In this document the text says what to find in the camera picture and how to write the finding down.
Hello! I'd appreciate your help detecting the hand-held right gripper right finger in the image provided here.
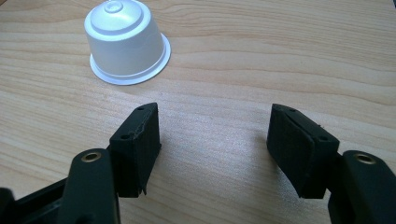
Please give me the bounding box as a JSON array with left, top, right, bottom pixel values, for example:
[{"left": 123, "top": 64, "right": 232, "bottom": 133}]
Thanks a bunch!
[{"left": 266, "top": 103, "right": 341, "bottom": 200}]

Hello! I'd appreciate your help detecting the white plastic capsule cup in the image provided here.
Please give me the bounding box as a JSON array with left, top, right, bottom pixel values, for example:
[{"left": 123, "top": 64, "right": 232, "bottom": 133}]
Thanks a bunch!
[{"left": 83, "top": 0, "right": 173, "bottom": 86}]

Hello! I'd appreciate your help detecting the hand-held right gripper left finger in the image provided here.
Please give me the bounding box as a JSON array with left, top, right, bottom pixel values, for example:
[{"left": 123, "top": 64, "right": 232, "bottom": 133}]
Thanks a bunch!
[{"left": 108, "top": 102, "right": 163, "bottom": 199}]

